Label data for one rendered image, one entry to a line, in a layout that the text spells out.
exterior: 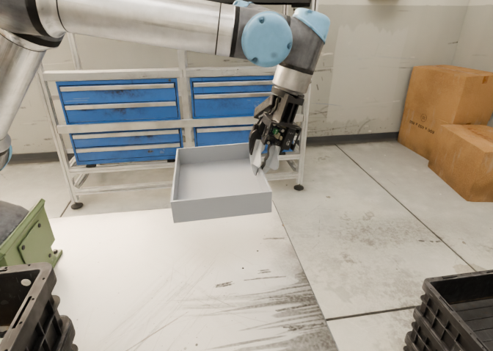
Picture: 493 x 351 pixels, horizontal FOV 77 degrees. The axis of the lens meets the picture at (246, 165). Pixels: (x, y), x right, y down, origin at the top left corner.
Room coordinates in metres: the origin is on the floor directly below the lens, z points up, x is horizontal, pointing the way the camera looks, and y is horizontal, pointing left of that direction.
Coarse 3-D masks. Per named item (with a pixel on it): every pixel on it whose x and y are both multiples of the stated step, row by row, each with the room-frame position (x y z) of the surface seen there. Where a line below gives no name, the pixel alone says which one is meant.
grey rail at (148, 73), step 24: (48, 72) 1.92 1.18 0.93; (72, 72) 1.92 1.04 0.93; (96, 72) 1.93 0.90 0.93; (120, 72) 1.95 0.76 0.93; (144, 72) 1.98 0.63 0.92; (168, 72) 2.00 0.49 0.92; (192, 72) 2.02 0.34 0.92; (216, 72) 2.05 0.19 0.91; (240, 72) 2.07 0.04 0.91; (264, 72) 2.09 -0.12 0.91
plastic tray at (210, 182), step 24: (240, 144) 0.80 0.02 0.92; (192, 168) 0.75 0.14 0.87; (216, 168) 0.74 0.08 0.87; (240, 168) 0.74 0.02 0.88; (192, 192) 0.62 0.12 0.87; (216, 192) 0.62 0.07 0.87; (240, 192) 0.62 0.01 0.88; (264, 192) 0.54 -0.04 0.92; (192, 216) 0.52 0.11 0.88; (216, 216) 0.52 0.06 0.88
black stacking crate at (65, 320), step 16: (0, 288) 0.31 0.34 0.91; (16, 288) 0.31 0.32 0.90; (0, 304) 0.31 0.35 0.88; (16, 304) 0.31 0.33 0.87; (48, 304) 0.30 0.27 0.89; (0, 320) 0.31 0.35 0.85; (48, 320) 0.29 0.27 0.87; (64, 320) 0.32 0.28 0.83; (32, 336) 0.26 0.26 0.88; (48, 336) 0.28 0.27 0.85; (64, 336) 0.30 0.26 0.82
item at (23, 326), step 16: (0, 272) 0.31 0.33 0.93; (16, 272) 0.32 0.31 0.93; (32, 272) 0.32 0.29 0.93; (48, 272) 0.31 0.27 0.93; (32, 288) 0.29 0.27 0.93; (48, 288) 0.30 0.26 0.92; (32, 304) 0.26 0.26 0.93; (16, 320) 0.24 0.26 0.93; (32, 320) 0.25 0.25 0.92; (16, 336) 0.22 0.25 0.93
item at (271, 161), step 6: (270, 150) 0.67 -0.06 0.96; (276, 150) 0.66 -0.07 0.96; (270, 156) 0.67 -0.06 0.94; (276, 156) 0.65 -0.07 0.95; (264, 162) 0.68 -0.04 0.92; (270, 162) 0.67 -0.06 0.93; (276, 162) 0.64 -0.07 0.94; (264, 168) 0.67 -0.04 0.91; (270, 168) 0.67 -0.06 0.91; (276, 168) 0.63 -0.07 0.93
